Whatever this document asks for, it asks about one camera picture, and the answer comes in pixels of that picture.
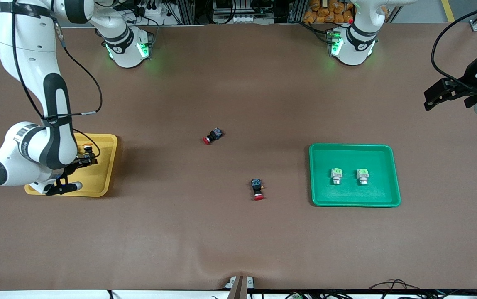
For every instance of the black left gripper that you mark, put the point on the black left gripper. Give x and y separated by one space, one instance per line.
469 78

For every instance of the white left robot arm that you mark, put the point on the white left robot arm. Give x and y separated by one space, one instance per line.
354 50

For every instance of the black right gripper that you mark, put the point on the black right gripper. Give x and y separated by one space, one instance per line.
81 161

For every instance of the green terminal connector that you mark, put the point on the green terminal connector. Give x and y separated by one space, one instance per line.
295 296

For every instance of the red push button switch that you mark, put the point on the red push button switch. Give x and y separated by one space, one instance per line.
257 189
212 136

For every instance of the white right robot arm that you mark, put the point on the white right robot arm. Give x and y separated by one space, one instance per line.
26 50

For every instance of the yellow floor tape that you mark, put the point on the yellow floor tape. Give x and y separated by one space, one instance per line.
448 10

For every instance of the orange snack bag pile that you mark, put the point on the orange snack bag pile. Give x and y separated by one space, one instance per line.
327 11

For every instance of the green plastic tray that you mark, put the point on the green plastic tray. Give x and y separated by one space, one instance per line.
354 195

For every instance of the white power strip with plugs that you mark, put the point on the white power strip with plugs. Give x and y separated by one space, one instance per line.
153 11

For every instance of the yellow plastic tray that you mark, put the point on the yellow plastic tray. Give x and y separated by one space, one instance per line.
97 182

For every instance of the green push button switch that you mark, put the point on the green push button switch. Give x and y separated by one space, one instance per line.
362 176
336 175

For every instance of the brown table mat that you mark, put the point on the brown table mat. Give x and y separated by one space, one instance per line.
238 241

